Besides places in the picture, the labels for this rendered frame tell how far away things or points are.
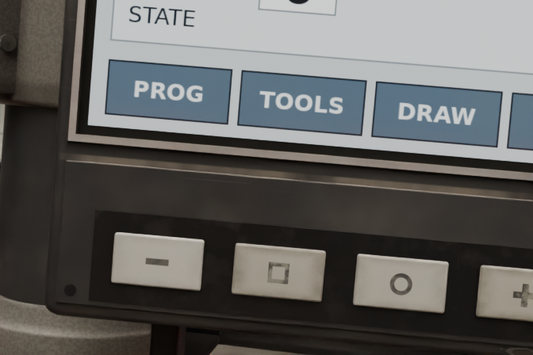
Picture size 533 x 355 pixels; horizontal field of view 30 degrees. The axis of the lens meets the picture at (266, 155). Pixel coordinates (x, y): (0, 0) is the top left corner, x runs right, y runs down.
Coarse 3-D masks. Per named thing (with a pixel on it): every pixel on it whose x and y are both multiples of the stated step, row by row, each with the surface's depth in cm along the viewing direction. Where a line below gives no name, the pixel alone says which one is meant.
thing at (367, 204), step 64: (64, 64) 41; (64, 128) 41; (128, 128) 41; (64, 192) 41; (128, 192) 41; (192, 192) 41; (256, 192) 41; (320, 192) 41; (384, 192) 40; (448, 192) 40; (512, 192) 40; (64, 256) 41; (128, 256) 41; (192, 256) 41; (256, 256) 41; (320, 256) 40; (384, 256) 40; (448, 256) 40; (512, 256) 40; (128, 320) 42; (192, 320) 41; (256, 320) 41; (320, 320) 41; (384, 320) 41; (448, 320) 41; (512, 320) 40
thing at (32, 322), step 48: (0, 0) 52; (48, 0) 52; (0, 48) 52; (48, 48) 52; (0, 96) 54; (48, 96) 52; (48, 144) 53; (0, 192) 56; (48, 192) 53; (0, 240) 56; (0, 288) 55; (0, 336) 54; (48, 336) 53; (96, 336) 53; (144, 336) 55
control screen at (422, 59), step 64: (128, 0) 41; (192, 0) 41; (256, 0) 41; (384, 0) 40; (448, 0) 40; (512, 0) 40; (128, 64) 41; (192, 64) 41; (256, 64) 41; (320, 64) 41; (384, 64) 40; (448, 64) 40; (512, 64) 40; (192, 128) 41; (256, 128) 41; (320, 128) 41; (384, 128) 41; (448, 128) 40; (512, 128) 40
